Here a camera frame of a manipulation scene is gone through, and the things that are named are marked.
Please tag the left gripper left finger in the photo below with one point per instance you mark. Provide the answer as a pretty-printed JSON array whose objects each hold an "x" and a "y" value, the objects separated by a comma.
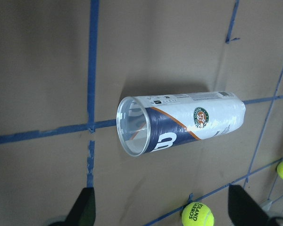
[{"x": 83, "y": 210}]

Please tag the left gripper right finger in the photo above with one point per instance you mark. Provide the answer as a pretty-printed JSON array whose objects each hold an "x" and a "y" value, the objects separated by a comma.
[{"x": 243, "y": 210}]

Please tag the white blue tennis ball can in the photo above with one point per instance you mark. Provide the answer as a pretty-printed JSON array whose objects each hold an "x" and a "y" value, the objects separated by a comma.
[{"x": 147, "y": 124}]

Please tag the tennis ball table centre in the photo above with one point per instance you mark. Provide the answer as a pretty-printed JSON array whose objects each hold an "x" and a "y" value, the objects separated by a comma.
[{"x": 197, "y": 214}]

